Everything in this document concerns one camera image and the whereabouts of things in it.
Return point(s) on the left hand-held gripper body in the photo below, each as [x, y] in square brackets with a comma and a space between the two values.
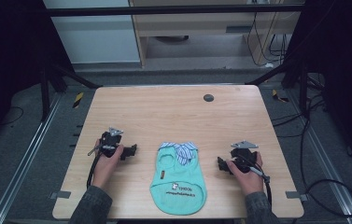
[110, 143]

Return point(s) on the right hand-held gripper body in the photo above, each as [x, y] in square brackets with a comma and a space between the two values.
[242, 155]

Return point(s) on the mint green pet shirt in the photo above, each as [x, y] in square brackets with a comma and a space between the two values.
[178, 183]

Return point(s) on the person's left hand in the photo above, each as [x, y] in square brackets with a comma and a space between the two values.
[104, 168]

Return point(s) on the person's right hand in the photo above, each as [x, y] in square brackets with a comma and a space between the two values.
[249, 181]

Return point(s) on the yellow black hazard tape strip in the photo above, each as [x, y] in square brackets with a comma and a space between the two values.
[278, 96]
[77, 100]

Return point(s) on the grey round table grommet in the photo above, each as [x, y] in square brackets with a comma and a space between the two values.
[208, 98]

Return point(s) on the black metal stand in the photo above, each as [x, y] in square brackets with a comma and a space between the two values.
[44, 93]
[303, 90]

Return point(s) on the white cabinet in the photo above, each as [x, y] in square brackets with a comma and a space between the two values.
[95, 34]

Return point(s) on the black curtain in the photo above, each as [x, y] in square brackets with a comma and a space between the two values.
[341, 74]
[8, 62]

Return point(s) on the light wooden desk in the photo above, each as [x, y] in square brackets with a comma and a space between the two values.
[195, 21]

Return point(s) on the grey metal table bracket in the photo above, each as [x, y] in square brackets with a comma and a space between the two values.
[60, 194]
[295, 195]

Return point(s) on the aluminium floor rail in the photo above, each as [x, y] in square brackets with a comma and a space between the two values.
[329, 174]
[24, 155]

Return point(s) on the black horizontal frame bar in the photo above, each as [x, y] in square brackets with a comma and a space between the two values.
[170, 10]

